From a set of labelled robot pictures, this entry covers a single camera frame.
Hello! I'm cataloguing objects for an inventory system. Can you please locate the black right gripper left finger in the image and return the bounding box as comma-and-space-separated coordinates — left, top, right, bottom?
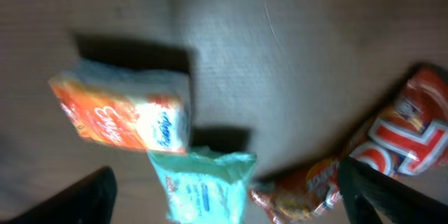
6, 167, 118, 224

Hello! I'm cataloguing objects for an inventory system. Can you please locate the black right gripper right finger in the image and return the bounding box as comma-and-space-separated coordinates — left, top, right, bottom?
337, 157, 447, 224

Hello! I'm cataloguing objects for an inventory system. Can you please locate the red chocolate bar wrapper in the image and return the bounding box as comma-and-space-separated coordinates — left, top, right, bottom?
248, 64, 447, 223

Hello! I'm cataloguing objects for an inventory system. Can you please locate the orange tissue packet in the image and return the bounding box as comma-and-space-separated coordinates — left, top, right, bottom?
48, 60, 191, 153

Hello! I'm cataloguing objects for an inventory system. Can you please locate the teal snack packet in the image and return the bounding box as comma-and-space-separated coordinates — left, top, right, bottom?
148, 148, 257, 224

